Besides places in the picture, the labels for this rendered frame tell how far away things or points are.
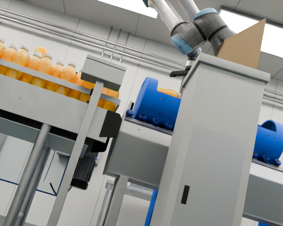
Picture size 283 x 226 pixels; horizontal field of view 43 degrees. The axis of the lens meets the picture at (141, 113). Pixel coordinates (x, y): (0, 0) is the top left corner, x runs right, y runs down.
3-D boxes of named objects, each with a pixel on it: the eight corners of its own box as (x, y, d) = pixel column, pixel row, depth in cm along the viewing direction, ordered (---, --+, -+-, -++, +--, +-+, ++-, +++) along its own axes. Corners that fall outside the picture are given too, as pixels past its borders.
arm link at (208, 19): (227, 21, 170) (211, 0, 173) (203, 38, 172) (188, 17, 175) (228, 30, 181) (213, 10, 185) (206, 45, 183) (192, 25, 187)
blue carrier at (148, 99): (283, 164, 202) (289, 118, 211) (137, 115, 191) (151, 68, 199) (256, 169, 229) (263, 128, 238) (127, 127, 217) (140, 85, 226)
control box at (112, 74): (121, 85, 172) (127, 67, 175) (81, 71, 169) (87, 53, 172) (117, 92, 181) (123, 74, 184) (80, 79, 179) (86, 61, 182)
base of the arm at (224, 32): (247, 33, 169) (235, 18, 171) (221, 47, 165) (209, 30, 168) (236, 49, 183) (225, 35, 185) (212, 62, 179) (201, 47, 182)
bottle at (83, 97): (74, 102, 183) (86, 70, 189) (83, 107, 188) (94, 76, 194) (84, 102, 179) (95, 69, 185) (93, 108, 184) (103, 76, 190)
